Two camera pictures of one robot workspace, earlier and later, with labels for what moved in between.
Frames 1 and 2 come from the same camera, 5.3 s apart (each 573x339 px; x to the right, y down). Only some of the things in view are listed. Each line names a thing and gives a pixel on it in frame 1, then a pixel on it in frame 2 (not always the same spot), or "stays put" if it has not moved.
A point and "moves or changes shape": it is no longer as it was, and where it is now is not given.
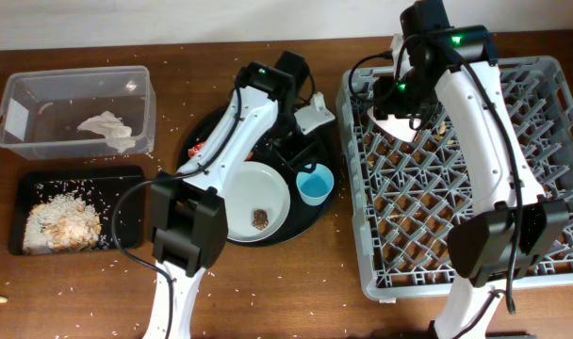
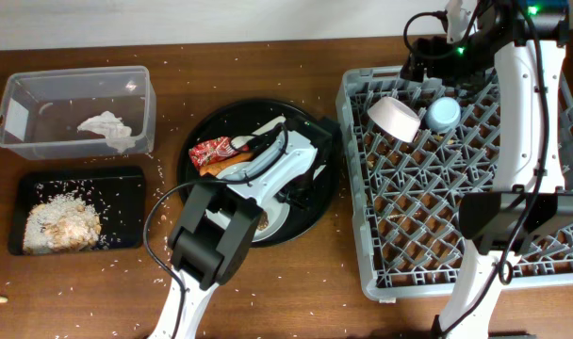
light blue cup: [315, 185] moves or changes shape
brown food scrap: [260, 218] stays put
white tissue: [117, 134] stays put
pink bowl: [396, 127] stays put
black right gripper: [384, 102] -> [436, 48]
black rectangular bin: [101, 185] stays put
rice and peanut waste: [62, 223] stays put
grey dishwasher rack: [407, 195] stays put
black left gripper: [299, 154] -> [302, 201]
